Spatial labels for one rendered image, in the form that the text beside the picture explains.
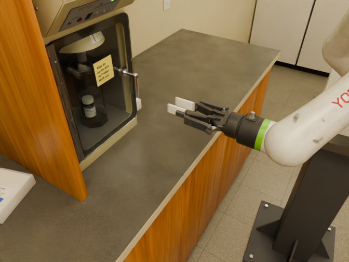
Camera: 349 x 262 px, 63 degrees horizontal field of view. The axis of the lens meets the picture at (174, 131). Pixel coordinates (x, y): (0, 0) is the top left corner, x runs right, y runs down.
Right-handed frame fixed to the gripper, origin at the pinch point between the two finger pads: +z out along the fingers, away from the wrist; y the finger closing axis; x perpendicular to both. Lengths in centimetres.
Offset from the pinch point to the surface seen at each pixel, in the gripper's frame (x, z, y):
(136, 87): -2.2, 17.3, 0.2
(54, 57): -20.9, 22.2, 24.9
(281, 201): 113, -37, -83
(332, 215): 65, -60, -44
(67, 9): -33.5, 13.6, 25.0
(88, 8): -31.9, 15.2, 17.7
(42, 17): -31.2, 19.9, 26.9
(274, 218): 112, -36, -66
